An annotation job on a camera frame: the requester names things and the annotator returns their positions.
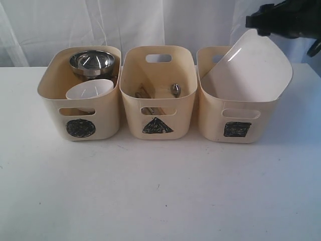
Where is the stainless steel spoon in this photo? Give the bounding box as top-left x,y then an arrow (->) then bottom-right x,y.
171,83 -> 181,98

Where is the cream bin with triangle mark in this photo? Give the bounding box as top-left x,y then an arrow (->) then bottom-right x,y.
119,46 -> 198,140

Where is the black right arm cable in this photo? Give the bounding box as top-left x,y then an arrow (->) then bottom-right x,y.
306,39 -> 321,58

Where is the white backdrop curtain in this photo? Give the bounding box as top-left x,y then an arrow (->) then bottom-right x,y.
0,0 -> 321,68

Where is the small stainless steel fork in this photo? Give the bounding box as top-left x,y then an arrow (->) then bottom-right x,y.
135,92 -> 149,98

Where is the cream bin with square mark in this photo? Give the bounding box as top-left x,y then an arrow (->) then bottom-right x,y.
197,46 -> 278,143

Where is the stainless steel bowl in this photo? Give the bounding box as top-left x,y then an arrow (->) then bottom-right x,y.
69,50 -> 115,77

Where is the white square plate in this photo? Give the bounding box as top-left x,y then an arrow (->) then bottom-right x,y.
201,30 -> 293,102

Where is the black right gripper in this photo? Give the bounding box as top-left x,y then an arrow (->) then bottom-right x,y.
245,1 -> 320,40

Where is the cream bin with circle mark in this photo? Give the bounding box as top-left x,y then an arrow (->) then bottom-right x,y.
37,46 -> 121,141

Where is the white plastic bowl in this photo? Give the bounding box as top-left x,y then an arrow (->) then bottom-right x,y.
66,79 -> 119,115

